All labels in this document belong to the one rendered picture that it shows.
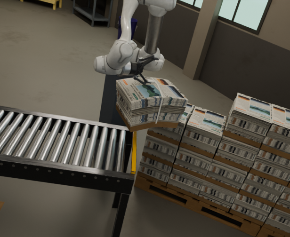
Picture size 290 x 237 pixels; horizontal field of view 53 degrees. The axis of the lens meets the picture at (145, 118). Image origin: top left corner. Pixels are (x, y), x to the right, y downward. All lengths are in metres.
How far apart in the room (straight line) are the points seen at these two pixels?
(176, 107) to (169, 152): 0.69
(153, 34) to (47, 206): 1.59
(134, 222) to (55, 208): 0.66
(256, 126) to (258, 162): 0.31
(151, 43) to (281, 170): 1.36
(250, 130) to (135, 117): 0.92
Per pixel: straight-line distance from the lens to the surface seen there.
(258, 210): 2.70
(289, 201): 2.63
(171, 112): 1.90
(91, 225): 2.50
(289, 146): 2.35
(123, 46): 1.52
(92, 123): 2.13
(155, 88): 1.89
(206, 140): 2.38
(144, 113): 1.81
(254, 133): 2.32
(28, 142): 1.93
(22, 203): 2.64
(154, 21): 2.09
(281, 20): 4.80
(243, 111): 2.27
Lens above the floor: 1.95
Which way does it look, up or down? 30 degrees down
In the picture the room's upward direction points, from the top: 13 degrees clockwise
